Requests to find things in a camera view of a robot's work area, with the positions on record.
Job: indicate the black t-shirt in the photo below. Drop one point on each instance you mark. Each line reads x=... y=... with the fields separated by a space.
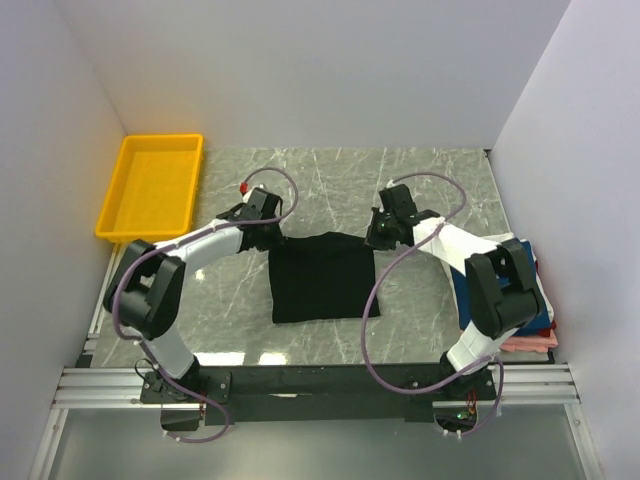
x=324 y=277

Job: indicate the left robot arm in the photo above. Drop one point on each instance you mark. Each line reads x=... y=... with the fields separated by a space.
x=144 y=294

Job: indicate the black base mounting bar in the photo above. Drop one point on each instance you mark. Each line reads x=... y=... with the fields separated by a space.
x=333 y=392

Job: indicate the blue folded t-shirt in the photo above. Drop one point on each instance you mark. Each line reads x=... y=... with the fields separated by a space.
x=500 y=292

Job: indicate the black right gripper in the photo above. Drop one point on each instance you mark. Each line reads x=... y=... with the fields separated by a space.
x=372 y=238

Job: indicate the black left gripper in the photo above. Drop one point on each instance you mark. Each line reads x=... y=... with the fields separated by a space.
x=275 y=240

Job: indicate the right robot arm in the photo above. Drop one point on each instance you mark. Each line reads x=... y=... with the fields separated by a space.
x=436 y=236

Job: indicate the pink folded t-shirt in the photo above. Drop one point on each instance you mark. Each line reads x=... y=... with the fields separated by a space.
x=530 y=344

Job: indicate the yellow plastic tray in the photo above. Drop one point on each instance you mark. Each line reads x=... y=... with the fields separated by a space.
x=151 y=194

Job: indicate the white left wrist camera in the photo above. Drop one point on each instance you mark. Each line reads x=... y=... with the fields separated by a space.
x=246 y=190

